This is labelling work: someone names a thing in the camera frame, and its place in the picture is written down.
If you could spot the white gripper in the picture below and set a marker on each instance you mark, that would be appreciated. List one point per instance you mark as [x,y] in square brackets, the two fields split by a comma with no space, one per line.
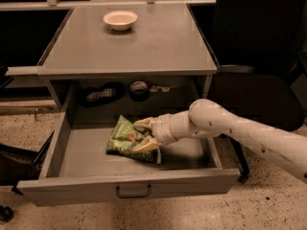
[161,128]

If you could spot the green jalapeno chip bag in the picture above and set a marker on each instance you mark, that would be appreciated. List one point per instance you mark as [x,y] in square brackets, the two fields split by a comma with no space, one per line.
[125,136]

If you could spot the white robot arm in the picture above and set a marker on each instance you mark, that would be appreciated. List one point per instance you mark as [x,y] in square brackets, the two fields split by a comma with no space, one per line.
[205,119]

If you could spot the grey cabinet counter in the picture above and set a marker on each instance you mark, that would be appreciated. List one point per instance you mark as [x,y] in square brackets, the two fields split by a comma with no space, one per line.
[164,41]

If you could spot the grey open top drawer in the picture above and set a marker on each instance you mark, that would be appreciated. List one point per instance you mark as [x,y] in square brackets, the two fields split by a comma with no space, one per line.
[78,170]

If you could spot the black tape roll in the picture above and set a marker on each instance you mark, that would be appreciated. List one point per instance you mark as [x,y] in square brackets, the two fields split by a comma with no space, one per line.
[139,91]

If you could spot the small metal keys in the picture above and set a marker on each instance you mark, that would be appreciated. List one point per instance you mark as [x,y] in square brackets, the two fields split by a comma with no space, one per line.
[161,88]

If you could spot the white paper bowl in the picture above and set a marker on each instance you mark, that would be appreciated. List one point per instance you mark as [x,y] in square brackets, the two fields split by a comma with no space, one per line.
[120,20]

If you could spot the black chair base left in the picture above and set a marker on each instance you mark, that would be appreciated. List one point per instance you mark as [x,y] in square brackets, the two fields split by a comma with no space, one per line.
[18,164]

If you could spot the black office chair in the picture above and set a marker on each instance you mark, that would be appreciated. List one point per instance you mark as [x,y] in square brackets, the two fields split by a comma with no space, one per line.
[255,43]

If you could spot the black drawer handle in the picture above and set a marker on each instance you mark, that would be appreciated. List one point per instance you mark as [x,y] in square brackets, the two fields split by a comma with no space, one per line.
[133,192]

